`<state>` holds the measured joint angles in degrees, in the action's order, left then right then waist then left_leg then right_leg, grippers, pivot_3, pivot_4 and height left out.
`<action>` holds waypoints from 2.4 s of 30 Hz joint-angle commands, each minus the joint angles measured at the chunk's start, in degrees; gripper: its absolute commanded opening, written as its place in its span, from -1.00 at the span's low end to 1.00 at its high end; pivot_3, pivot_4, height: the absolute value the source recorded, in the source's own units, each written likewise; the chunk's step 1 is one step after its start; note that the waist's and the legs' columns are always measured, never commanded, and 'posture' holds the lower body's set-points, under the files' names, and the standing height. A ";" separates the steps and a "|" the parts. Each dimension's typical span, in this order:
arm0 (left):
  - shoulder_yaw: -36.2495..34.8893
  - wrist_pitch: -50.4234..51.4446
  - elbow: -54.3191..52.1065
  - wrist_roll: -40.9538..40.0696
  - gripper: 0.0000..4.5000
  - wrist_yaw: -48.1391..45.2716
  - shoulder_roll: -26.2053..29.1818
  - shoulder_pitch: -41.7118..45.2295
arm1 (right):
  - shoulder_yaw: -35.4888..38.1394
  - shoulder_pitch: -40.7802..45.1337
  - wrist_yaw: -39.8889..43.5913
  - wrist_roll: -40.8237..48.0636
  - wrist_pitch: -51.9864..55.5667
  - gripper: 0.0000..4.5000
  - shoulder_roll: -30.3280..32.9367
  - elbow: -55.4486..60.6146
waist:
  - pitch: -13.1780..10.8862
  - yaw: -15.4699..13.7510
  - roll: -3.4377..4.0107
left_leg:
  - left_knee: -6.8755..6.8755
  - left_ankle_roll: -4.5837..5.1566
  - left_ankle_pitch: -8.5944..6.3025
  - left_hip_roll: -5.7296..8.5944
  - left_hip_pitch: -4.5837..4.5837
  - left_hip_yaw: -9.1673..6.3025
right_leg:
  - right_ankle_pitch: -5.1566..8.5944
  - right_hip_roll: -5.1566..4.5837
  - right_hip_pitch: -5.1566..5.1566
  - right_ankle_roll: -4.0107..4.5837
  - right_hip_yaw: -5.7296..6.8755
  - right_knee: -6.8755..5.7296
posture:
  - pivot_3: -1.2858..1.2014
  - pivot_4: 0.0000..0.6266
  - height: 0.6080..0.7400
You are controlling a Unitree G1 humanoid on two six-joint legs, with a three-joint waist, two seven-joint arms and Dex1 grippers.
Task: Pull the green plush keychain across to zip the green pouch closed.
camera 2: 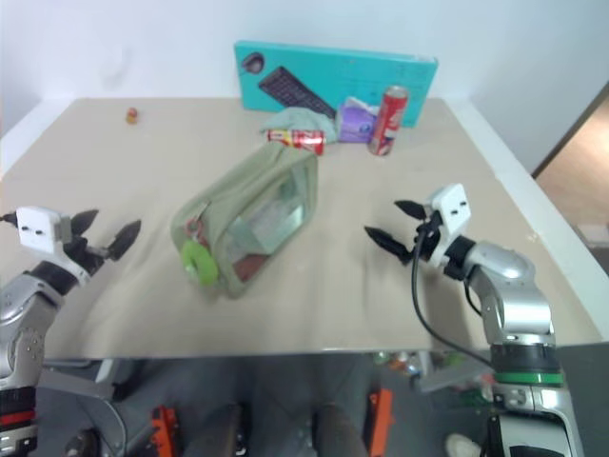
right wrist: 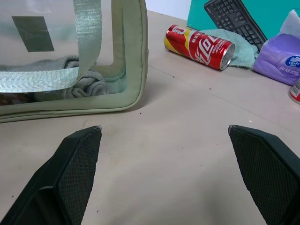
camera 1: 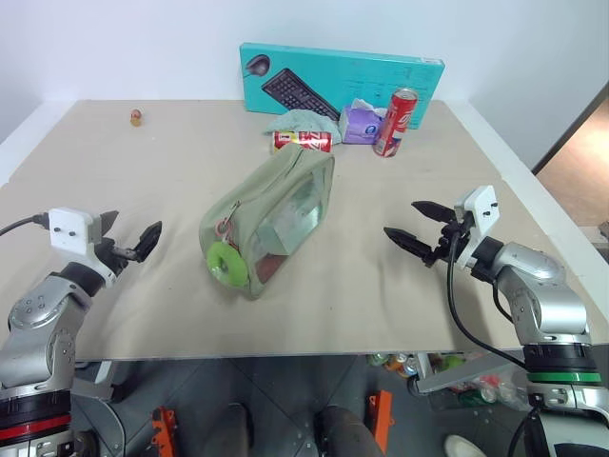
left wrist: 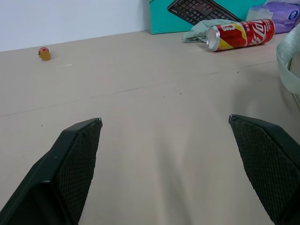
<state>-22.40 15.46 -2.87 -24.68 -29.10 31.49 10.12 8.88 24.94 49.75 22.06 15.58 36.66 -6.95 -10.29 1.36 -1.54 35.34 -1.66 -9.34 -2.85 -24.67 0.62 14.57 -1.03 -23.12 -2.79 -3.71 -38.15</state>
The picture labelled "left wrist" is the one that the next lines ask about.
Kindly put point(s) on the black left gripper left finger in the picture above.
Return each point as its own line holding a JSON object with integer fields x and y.
{"x": 58, "y": 173}

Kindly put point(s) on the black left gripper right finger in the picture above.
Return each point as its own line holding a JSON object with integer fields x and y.
{"x": 269, "y": 168}

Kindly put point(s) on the small orange toy figure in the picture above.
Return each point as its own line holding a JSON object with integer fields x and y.
{"x": 44, "y": 54}

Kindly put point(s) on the red soda can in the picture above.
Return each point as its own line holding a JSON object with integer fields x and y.
{"x": 243, "y": 34}

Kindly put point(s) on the purple tissue pack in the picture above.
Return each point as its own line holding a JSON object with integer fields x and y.
{"x": 281, "y": 16}

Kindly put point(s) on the crumpled pale green cloth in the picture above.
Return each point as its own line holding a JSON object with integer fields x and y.
{"x": 195, "y": 32}

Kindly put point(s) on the teal keyboard box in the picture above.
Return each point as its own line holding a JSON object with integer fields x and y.
{"x": 168, "y": 16}

